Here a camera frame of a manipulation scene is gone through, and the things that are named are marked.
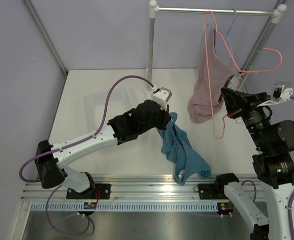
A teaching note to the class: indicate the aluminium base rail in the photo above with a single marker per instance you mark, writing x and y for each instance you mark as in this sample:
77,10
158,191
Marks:
127,193

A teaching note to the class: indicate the aluminium frame post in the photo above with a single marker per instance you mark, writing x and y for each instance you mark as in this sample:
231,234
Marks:
274,17
30,7

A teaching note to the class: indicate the white plastic basket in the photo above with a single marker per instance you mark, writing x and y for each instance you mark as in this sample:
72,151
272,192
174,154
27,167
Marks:
119,102

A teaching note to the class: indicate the pink tank top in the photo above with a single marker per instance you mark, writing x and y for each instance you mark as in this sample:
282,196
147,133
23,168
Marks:
199,105

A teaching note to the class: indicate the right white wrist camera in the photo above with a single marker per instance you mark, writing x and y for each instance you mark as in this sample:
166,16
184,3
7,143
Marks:
282,92

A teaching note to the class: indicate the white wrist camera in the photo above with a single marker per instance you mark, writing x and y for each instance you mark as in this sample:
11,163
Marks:
161,96
282,92

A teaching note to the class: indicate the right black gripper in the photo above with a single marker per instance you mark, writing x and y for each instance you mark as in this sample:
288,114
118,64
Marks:
245,102

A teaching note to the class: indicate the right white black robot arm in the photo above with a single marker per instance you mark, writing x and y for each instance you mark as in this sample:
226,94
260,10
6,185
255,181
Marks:
272,164

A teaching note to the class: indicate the pink wire hanger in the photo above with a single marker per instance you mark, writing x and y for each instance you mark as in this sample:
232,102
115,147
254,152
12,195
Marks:
216,73

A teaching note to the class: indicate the blue tank top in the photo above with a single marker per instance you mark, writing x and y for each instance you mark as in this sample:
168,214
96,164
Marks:
178,150

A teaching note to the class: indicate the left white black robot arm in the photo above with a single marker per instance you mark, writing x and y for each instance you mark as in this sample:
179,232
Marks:
53,160

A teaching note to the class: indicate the silver clothes rack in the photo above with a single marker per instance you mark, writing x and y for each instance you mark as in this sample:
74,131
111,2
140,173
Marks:
154,8

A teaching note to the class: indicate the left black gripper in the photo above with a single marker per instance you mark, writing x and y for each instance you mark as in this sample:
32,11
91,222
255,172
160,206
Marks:
166,118

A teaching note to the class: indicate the right aluminium frame post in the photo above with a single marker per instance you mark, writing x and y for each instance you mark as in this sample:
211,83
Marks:
274,17

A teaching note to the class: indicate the left aluminium frame post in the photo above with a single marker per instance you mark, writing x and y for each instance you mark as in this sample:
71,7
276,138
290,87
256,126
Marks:
30,7

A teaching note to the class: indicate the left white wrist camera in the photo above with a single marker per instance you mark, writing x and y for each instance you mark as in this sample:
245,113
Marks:
161,96

